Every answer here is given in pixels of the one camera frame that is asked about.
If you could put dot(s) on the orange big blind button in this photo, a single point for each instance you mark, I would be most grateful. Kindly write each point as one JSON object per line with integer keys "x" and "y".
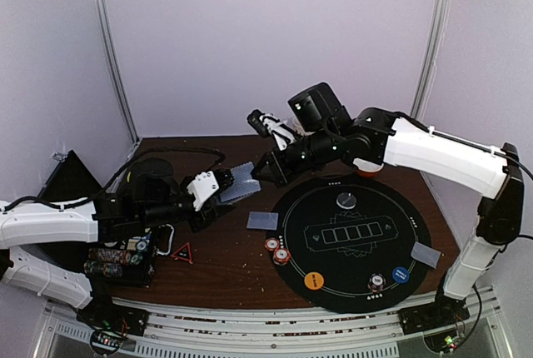
{"x": 314, "y": 280}

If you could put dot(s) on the aluminium front rail base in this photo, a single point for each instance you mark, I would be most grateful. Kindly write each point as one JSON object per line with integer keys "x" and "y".
{"x": 179, "y": 331}

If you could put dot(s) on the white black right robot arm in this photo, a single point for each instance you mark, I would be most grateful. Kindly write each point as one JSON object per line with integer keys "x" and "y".
{"x": 391, "y": 138}

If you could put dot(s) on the blue playing card deck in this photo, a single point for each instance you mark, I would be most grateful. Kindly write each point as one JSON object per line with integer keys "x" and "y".
{"x": 244, "y": 184}

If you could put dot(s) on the left aluminium frame post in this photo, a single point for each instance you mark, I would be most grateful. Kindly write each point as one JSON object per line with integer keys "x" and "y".
{"x": 114, "y": 70}

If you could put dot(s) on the aluminium frame post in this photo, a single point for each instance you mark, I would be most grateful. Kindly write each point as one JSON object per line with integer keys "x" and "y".
{"x": 114, "y": 70}
{"x": 428, "y": 67}

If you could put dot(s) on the single blue playing card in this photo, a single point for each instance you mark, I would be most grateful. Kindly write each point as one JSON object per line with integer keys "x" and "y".
{"x": 265, "y": 221}

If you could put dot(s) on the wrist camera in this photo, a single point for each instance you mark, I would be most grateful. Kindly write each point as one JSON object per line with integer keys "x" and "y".
{"x": 267, "y": 125}
{"x": 202, "y": 187}

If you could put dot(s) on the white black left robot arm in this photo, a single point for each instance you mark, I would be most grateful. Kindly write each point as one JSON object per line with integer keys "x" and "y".
{"x": 148, "y": 197}

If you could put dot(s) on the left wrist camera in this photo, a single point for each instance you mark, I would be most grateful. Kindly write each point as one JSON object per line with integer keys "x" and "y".
{"x": 202, "y": 187}

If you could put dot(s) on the right aluminium frame post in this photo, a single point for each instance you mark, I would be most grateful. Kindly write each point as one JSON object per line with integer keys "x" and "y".
{"x": 428, "y": 67}

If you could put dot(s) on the round black poker mat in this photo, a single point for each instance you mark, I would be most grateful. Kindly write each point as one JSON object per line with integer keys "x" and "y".
{"x": 348, "y": 246}

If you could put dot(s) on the black red triangle marker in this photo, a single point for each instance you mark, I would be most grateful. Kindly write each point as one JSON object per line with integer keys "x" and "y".
{"x": 184, "y": 253}

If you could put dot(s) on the red poker chip stack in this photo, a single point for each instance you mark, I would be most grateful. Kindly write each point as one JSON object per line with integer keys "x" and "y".
{"x": 271, "y": 244}

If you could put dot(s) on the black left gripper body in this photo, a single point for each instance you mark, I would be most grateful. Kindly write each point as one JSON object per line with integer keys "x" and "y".
{"x": 202, "y": 220}

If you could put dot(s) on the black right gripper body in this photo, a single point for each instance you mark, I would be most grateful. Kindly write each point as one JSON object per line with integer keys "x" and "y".
{"x": 279, "y": 165}

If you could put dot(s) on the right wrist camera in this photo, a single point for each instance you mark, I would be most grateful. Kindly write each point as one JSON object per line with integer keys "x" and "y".
{"x": 267, "y": 125}

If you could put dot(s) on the blue small blind button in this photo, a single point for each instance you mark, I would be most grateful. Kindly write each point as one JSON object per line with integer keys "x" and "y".
{"x": 401, "y": 275}

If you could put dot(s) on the white orange bowl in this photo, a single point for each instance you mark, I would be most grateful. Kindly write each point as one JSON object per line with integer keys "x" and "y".
{"x": 367, "y": 169}

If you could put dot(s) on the black poker chip case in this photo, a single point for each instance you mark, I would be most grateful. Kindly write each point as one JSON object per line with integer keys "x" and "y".
{"x": 129, "y": 262}

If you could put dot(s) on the clear dealer button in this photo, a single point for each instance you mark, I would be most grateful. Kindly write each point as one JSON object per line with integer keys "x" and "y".
{"x": 346, "y": 200}

